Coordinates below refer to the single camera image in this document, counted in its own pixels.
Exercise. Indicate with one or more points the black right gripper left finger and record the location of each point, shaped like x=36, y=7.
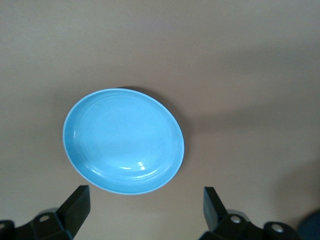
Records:
x=75, y=212

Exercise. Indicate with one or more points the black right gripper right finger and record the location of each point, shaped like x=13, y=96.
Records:
x=215, y=217

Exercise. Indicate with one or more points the blue shallow bowl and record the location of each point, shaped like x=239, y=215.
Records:
x=122, y=142

